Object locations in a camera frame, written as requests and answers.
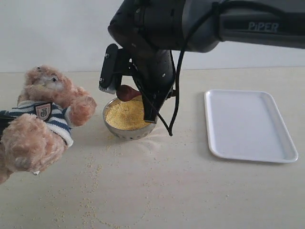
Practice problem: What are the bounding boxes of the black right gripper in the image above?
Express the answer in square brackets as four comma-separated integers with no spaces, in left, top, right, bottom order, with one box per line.
[123,48,175,123]

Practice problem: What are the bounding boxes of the dark red wooden spoon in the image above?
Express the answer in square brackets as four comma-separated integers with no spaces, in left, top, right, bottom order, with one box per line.
[116,84,141,102]

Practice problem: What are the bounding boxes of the beige teddy bear striped sweater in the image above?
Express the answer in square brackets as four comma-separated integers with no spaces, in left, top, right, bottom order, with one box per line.
[0,65,97,183]

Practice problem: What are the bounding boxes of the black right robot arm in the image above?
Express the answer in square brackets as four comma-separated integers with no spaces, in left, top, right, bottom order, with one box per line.
[108,0,305,123]

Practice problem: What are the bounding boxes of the steel bowl of yellow millet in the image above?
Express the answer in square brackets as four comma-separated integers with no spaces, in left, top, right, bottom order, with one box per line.
[102,96,156,140]

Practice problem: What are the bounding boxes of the white rectangular plastic tray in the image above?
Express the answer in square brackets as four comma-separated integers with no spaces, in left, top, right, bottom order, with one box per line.
[204,89,298,163]

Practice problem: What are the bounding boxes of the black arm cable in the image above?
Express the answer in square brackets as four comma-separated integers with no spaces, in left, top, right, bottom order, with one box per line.
[133,0,305,136]

